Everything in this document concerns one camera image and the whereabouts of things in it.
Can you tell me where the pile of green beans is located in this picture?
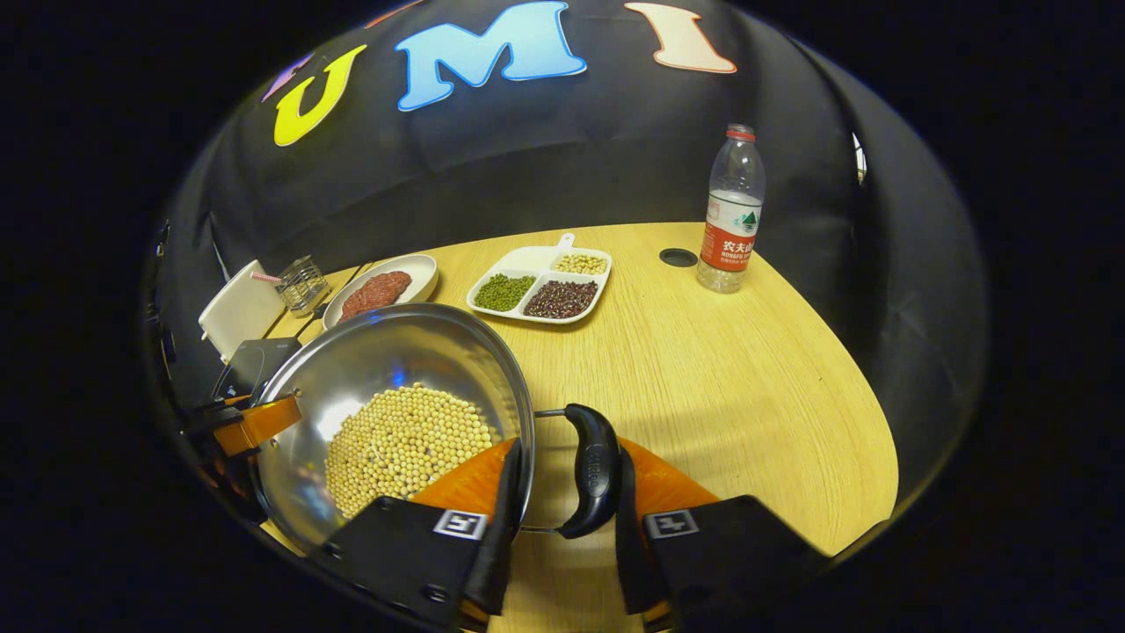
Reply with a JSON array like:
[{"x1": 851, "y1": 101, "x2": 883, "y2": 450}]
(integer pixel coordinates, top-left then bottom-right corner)
[{"x1": 474, "y1": 273, "x2": 536, "y2": 312}]

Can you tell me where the white divided dish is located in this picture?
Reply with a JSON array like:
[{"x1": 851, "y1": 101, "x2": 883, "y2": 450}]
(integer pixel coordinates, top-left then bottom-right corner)
[{"x1": 466, "y1": 233, "x2": 613, "y2": 326}]

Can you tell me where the white toaster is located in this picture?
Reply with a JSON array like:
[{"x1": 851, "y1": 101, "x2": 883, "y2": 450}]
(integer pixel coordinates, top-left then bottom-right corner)
[{"x1": 198, "y1": 259, "x2": 287, "y2": 363}]

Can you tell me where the black induction cooktop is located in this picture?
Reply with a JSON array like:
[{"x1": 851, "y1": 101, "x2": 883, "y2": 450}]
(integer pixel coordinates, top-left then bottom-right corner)
[{"x1": 211, "y1": 337, "x2": 304, "y2": 401}]

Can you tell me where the raw red meat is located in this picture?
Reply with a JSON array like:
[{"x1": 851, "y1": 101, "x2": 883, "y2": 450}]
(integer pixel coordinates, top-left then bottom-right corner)
[{"x1": 339, "y1": 271, "x2": 412, "y2": 322}]

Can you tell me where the pile of dark red beans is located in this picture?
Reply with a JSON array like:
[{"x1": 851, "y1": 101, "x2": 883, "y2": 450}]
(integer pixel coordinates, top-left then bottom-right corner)
[{"x1": 523, "y1": 280, "x2": 599, "y2": 319}]

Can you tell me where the white round plate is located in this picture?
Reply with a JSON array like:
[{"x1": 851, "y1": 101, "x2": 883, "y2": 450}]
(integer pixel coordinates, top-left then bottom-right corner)
[{"x1": 322, "y1": 253, "x2": 439, "y2": 331}]

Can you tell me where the steel pot with black handles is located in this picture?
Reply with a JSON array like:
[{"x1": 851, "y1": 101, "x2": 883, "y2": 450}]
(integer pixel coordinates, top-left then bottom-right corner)
[{"x1": 249, "y1": 303, "x2": 625, "y2": 555}]

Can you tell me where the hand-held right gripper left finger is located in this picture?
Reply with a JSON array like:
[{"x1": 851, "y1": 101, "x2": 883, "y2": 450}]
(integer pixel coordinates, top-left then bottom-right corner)
[{"x1": 316, "y1": 437, "x2": 528, "y2": 629}]

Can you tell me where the clear water bottle red label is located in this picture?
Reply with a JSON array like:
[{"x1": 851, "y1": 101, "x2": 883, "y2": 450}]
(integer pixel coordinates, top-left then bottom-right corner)
[{"x1": 697, "y1": 124, "x2": 766, "y2": 295}]

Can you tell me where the black backdrop cloth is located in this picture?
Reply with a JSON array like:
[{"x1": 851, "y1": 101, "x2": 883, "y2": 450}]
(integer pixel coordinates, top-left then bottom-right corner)
[{"x1": 145, "y1": 0, "x2": 990, "y2": 528}]

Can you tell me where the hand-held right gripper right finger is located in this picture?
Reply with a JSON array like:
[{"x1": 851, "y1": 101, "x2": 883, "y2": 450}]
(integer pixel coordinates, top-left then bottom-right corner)
[{"x1": 613, "y1": 440, "x2": 831, "y2": 629}]

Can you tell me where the pile of soybeans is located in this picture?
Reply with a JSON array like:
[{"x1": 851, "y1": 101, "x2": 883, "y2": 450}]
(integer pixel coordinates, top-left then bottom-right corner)
[{"x1": 325, "y1": 383, "x2": 502, "y2": 520}]

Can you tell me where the wire mesh holder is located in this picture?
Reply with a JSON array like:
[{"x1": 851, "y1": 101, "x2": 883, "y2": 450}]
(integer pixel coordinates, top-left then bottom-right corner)
[{"x1": 277, "y1": 255, "x2": 330, "y2": 317}]

